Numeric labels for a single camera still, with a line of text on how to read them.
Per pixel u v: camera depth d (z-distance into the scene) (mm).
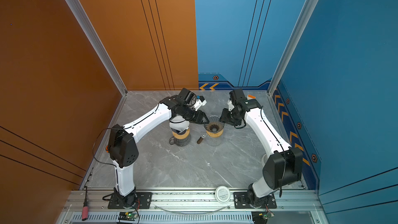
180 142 886
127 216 710
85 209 704
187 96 696
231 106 739
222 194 698
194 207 725
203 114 754
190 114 733
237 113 587
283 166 408
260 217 702
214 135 832
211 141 940
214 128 868
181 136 845
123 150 489
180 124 743
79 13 790
